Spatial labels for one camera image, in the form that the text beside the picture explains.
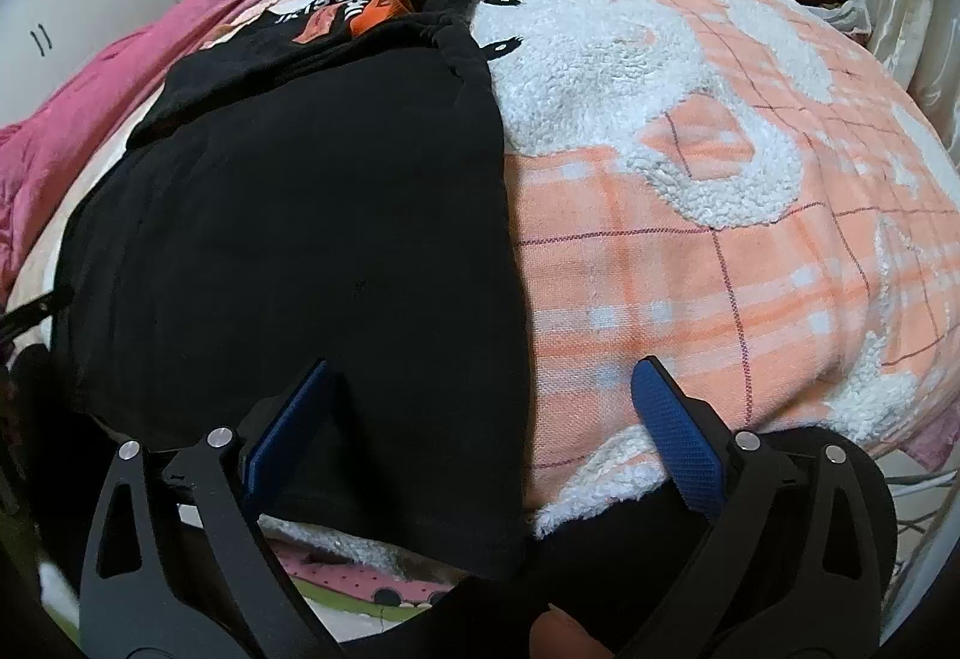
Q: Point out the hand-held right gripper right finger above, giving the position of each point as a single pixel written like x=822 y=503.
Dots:
x=679 y=438

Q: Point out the black long-sleeved sweater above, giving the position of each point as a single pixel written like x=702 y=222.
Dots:
x=300 y=216

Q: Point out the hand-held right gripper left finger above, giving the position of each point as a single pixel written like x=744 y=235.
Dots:
x=289 y=426

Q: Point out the white crumpled cloth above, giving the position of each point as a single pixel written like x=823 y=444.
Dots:
x=847 y=17

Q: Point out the pink duvet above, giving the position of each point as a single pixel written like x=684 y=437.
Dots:
x=97 y=81

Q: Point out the person's dark clothing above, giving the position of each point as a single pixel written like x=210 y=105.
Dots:
x=600 y=554

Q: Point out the bed with cream sheet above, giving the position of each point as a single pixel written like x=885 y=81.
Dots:
x=675 y=254

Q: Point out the person's right hand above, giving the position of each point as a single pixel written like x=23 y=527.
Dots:
x=566 y=633

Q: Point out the pink dotted mat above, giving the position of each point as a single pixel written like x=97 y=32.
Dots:
x=330 y=573

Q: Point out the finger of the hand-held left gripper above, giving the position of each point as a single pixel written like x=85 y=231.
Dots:
x=34 y=312

